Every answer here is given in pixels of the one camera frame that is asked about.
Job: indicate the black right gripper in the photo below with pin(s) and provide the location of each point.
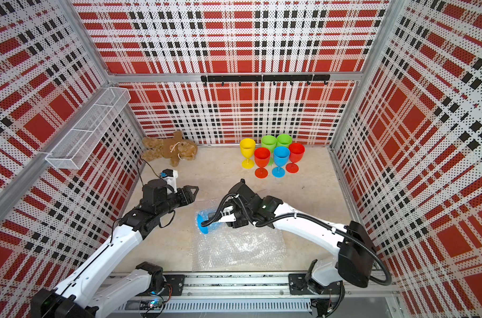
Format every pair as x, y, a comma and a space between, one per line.
237, 223

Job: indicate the pink glass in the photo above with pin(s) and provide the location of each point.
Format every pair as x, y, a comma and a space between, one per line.
262, 159

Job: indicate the red glass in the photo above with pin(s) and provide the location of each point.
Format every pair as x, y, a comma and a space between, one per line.
296, 154

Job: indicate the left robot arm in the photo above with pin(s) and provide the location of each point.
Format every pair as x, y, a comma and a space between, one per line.
79, 295

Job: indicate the green wine glass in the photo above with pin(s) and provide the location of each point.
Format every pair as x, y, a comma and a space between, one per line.
270, 143
284, 140

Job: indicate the white wire mesh basket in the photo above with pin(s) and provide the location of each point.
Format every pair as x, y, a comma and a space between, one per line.
74, 149

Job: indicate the light blue glass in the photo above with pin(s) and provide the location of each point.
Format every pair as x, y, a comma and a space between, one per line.
280, 158

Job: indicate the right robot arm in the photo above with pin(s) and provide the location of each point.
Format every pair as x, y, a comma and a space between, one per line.
353, 254

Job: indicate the green circuit board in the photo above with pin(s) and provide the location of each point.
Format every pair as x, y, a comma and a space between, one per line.
152, 305

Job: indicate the bubble wrap sheet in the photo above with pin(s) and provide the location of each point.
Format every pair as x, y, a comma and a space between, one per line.
244, 249

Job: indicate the brown teddy bear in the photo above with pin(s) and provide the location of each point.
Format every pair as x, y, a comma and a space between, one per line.
175, 149

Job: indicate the black hook rail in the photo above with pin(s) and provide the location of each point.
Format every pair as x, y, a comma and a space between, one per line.
266, 78

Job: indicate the yellow glass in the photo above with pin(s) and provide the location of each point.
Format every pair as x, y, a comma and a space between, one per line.
247, 147

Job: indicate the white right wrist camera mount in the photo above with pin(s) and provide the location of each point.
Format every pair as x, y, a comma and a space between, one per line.
227, 217

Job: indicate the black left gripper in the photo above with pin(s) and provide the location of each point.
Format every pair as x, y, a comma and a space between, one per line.
187, 188

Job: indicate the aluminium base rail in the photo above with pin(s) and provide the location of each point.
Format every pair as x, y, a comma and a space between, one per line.
250, 292

